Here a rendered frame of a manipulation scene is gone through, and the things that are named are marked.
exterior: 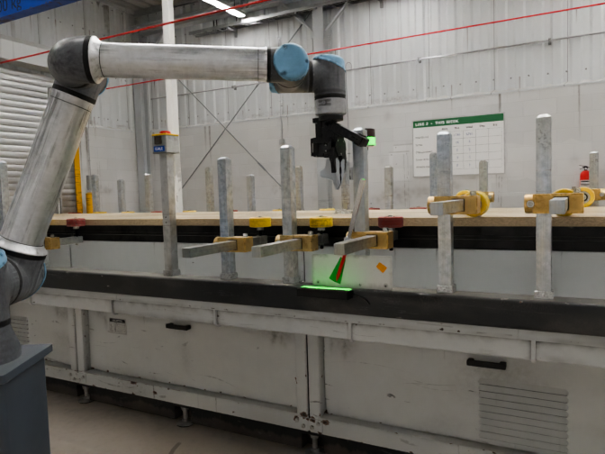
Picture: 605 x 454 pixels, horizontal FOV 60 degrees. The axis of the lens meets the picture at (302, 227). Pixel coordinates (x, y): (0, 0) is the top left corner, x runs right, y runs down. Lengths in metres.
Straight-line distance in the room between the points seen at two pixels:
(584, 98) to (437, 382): 7.11
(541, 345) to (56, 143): 1.40
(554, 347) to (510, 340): 0.11
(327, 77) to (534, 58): 7.38
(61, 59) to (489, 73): 7.83
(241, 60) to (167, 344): 1.43
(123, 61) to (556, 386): 1.52
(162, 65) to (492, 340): 1.13
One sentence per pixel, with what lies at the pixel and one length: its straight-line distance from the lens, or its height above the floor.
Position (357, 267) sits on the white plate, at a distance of 1.58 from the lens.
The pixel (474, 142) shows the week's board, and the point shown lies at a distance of 8.70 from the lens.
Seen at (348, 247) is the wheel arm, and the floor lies 0.85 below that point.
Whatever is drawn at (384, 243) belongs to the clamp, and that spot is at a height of 0.84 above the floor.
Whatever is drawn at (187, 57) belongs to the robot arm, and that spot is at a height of 1.34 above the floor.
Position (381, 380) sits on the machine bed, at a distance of 1.94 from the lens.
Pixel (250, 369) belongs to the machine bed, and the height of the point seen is 0.29.
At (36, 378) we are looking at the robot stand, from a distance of 1.58.
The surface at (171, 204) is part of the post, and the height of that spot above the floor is 0.97.
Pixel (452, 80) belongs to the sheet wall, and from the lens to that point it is 8.92.
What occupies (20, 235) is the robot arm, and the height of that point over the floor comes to 0.90.
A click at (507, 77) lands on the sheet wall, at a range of 8.80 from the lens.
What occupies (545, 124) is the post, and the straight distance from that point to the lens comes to 1.47.
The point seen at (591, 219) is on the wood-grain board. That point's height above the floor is 0.89.
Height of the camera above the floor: 0.99
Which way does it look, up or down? 4 degrees down
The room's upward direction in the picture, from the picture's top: 2 degrees counter-clockwise
